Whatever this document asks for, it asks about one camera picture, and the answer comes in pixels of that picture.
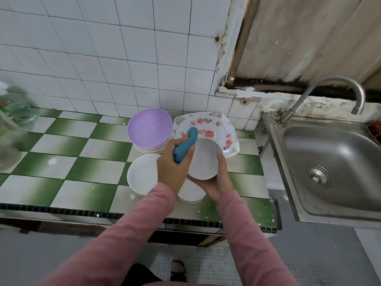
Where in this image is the person's left hand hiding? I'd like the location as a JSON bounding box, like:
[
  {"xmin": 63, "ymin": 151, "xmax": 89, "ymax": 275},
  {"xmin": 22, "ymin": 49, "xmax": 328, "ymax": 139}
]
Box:
[{"xmin": 156, "ymin": 136, "xmax": 196, "ymax": 195}]

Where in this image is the person's right hand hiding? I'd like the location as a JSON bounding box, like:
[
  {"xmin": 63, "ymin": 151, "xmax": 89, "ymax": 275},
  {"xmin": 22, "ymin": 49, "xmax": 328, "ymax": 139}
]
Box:
[{"xmin": 187, "ymin": 149, "xmax": 235, "ymax": 203}]

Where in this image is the stack of white saucers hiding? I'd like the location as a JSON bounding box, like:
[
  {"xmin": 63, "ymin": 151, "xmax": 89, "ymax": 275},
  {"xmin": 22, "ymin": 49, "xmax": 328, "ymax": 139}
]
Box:
[{"xmin": 177, "ymin": 178, "xmax": 207, "ymax": 204}]

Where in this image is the white bowl blue rim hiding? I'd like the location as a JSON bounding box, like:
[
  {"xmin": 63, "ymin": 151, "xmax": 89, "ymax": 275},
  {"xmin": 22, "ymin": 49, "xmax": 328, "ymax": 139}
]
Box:
[{"xmin": 187, "ymin": 137, "xmax": 221, "ymax": 181}]

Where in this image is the blue cleaning cloth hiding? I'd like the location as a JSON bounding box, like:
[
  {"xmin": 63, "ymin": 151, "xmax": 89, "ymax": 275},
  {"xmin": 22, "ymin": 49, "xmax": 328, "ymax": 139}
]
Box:
[{"xmin": 173, "ymin": 127, "xmax": 199, "ymax": 164}]

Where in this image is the purple plastic bowl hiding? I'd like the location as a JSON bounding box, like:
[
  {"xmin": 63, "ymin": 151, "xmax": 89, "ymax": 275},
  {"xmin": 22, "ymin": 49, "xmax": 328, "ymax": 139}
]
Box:
[{"xmin": 127, "ymin": 108, "xmax": 174, "ymax": 154}]

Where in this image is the stack of floral plates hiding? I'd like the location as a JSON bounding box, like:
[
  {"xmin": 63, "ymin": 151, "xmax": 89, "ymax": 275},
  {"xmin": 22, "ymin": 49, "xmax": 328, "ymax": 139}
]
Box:
[{"xmin": 174, "ymin": 112, "xmax": 241, "ymax": 158}]

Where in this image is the person's right forearm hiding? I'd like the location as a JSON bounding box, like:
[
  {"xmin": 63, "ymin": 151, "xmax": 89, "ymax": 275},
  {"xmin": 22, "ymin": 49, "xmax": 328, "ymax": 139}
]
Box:
[{"xmin": 216, "ymin": 189, "xmax": 298, "ymax": 286}]

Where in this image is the person's left forearm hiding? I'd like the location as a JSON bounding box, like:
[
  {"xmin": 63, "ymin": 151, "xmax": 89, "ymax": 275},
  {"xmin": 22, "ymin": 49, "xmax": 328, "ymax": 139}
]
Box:
[{"xmin": 38, "ymin": 183, "xmax": 176, "ymax": 286}]

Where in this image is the person's right leg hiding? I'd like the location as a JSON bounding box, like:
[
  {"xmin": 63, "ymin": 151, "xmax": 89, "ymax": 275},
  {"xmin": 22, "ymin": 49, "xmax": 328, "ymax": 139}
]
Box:
[{"xmin": 169, "ymin": 259, "xmax": 188, "ymax": 284}]

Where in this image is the person's leg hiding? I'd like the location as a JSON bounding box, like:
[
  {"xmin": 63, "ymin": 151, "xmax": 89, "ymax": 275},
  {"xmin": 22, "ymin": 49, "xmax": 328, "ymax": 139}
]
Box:
[
  {"xmin": 122, "ymin": 263, "xmax": 163, "ymax": 286},
  {"xmin": 169, "ymin": 259, "xmax": 188, "ymax": 284}
]

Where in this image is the green checkered tile countertop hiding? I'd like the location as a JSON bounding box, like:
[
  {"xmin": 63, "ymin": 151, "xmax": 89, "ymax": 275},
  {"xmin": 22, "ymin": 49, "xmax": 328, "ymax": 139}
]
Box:
[{"xmin": 0, "ymin": 109, "xmax": 281, "ymax": 233}]

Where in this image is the person's left leg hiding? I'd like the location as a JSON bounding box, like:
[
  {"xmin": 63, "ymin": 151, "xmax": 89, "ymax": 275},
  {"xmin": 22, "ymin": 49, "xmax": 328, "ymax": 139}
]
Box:
[{"xmin": 122, "ymin": 263, "xmax": 163, "ymax": 286}]

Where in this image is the stainless steel sink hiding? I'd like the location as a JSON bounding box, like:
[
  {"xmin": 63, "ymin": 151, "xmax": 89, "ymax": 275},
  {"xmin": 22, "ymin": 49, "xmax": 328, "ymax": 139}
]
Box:
[{"xmin": 262, "ymin": 111, "xmax": 381, "ymax": 229}]

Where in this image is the chrome faucet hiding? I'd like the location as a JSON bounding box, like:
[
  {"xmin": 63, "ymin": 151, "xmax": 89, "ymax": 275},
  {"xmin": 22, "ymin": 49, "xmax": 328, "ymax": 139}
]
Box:
[{"xmin": 279, "ymin": 77, "xmax": 366, "ymax": 126}]

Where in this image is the red plastic cutlery cup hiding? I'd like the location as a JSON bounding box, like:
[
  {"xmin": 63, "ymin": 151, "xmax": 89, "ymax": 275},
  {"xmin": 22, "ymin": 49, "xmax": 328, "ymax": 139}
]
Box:
[{"xmin": 366, "ymin": 121, "xmax": 381, "ymax": 143}]

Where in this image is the clear bottle with green liquid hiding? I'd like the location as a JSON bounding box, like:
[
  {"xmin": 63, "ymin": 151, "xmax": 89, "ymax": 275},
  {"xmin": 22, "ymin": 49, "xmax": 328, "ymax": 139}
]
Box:
[{"xmin": 0, "ymin": 81, "xmax": 39, "ymax": 124}]

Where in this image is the weathered wooden board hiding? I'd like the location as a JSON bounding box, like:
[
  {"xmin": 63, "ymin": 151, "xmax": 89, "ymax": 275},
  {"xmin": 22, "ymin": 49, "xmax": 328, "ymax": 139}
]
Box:
[{"xmin": 226, "ymin": 0, "xmax": 381, "ymax": 96}]

